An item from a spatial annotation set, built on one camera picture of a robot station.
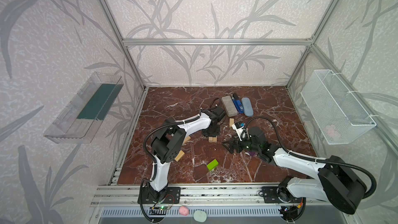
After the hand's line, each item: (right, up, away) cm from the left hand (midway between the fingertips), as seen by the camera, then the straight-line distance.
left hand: (216, 130), depth 93 cm
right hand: (+6, -1, -9) cm, 11 cm away
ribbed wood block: (+10, +5, +7) cm, 13 cm away
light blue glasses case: (+22, +14, +12) cm, 29 cm away
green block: (-2, -16, -10) cm, 19 cm away
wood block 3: (-21, -13, -8) cm, 26 cm away
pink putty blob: (-16, -30, -25) cm, 42 cm away
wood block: (-1, -5, -2) cm, 5 cm away
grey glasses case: (+10, +15, +12) cm, 21 cm away
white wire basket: (+50, +11, -30) cm, 59 cm away
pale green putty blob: (-8, -32, -26) cm, 42 cm away
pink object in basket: (+55, +4, -19) cm, 58 cm away
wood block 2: (-17, -5, 0) cm, 18 cm away
